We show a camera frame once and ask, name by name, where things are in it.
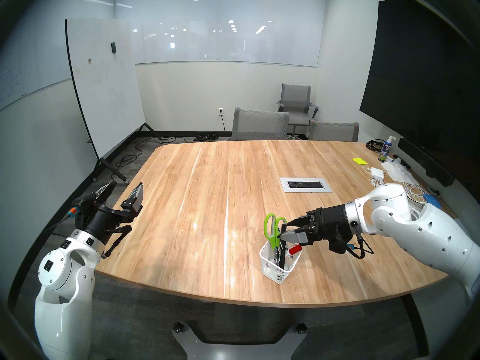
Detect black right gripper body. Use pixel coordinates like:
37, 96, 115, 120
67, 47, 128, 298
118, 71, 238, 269
307, 204, 354, 245

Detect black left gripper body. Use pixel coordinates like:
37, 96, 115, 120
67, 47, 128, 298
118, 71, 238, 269
82, 203, 131, 244

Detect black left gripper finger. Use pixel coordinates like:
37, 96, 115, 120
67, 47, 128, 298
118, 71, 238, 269
120, 182, 145, 218
95, 181, 118, 209

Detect red capped white marker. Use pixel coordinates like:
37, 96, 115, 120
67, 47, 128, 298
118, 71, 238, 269
283, 244, 303, 268

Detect black permanent marker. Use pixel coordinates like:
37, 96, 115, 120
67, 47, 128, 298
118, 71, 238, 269
277, 223, 289, 270

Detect green handled scissors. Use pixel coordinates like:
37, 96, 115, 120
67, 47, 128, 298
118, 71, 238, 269
263, 213, 288, 249

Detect white wire mesh pen holder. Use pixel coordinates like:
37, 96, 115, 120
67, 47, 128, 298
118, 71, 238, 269
259, 238, 303, 285

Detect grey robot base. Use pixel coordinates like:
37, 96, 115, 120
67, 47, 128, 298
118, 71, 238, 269
172, 320, 308, 360

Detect grey table power outlet box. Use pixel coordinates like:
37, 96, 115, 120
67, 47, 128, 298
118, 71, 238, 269
280, 177, 333, 193

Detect white crumpled tissue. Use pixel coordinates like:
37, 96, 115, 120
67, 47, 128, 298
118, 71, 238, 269
382, 159, 417, 184

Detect whiteboard cleaner spray bottle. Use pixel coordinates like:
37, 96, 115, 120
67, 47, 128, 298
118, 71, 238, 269
378, 135, 396, 162

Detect grey mesh office chair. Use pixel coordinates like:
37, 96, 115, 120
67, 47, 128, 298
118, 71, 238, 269
308, 120, 360, 143
231, 107, 290, 141

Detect black video sound bar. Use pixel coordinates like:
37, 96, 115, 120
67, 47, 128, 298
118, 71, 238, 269
397, 138, 455, 188

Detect mobile whiteboard on stand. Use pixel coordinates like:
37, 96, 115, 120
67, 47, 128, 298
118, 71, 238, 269
65, 19, 164, 183

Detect grey office chair with armrests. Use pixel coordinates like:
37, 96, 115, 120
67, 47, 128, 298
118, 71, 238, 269
276, 84, 319, 140

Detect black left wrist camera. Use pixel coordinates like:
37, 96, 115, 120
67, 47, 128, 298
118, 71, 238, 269
70, 192, 96, 222

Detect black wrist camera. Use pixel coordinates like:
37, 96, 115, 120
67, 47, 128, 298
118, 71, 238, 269
70, 192, 96, 222
329, 238, 355, 255

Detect black left gripper cable loop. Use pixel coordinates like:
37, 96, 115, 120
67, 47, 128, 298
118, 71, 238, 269
100, 224, 133, 260

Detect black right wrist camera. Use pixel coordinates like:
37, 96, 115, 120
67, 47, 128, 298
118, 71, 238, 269
329, 238, 355, 255

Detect black right camera cable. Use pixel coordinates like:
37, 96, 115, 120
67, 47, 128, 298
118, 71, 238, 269
336, 220, 375, 260

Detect thin black left camera cable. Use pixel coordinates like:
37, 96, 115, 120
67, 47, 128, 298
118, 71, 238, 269
45, 211, 75, 237

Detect long black floor cable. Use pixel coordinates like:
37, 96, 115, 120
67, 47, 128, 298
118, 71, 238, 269
109, 136, 188, 183

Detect wall whiteboard with writing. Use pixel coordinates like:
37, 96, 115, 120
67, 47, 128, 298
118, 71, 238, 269
0, 0, 117, 112

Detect large black wall screen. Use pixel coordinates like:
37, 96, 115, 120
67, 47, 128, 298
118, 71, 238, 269
359, 0, 480, 195

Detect wide glass wall whiteboard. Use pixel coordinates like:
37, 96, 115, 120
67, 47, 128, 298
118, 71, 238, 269
112, 0, 324, 68

